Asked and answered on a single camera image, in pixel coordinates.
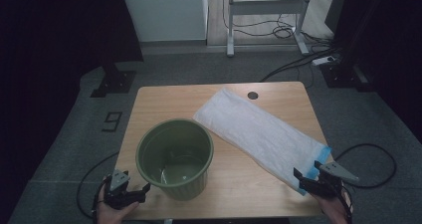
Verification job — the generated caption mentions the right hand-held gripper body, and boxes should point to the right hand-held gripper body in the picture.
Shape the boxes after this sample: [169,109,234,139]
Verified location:
[299,160,360,199]

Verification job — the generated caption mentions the white garbage bag blue edge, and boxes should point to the white garbage bag blue edge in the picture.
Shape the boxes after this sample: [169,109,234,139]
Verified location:
[192,88,332,197]

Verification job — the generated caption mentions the black stand base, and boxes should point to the black stand base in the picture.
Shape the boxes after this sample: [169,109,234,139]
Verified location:
[90,62,137,99]
[318,62,376,93]

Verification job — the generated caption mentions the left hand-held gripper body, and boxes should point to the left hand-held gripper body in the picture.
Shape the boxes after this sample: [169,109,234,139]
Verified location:
[105,168,136,210]

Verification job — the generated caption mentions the person's right hand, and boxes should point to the person's right hand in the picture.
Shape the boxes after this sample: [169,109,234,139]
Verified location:
[313,186,353,224]

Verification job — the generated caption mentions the tangled thin black cables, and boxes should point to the tangled thin black cables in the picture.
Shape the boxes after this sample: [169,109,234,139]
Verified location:
[222,0,336,48]

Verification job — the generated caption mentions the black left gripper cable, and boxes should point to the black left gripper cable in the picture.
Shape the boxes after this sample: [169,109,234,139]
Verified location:
[76,150,120,222]

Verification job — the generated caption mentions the green plastic trash bin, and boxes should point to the green plastic trash bin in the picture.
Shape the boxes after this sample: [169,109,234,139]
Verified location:
[134,117,215,202]

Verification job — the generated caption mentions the person's left hand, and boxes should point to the person's left hand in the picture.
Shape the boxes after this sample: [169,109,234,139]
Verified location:
[96,186,140,224]

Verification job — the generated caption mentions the thick black floor cable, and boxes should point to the thick black floor cable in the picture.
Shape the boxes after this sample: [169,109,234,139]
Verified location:
[259,47,340,84]

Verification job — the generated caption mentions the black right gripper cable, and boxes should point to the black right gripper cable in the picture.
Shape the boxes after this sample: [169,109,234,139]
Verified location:
[333,142,398,224]

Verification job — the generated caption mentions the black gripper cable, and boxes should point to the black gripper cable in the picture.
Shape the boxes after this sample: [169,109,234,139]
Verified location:
[76,150,120,222]
[333,142,398,224]

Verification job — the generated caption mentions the black curtain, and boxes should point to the black curtain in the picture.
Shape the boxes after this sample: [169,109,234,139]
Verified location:
[0,0,144,218]
[324,0,422,142]

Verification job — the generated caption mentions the white power strip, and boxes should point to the white power strip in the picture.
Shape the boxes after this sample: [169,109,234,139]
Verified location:
[311,55,338,67]

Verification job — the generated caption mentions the white cabinet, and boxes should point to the white cabinet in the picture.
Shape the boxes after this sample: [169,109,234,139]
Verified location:
[119,0,209,43]

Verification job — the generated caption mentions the white metal desk frame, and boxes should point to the white metal desk frame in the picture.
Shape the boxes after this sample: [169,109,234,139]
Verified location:
[223,0,315,58]

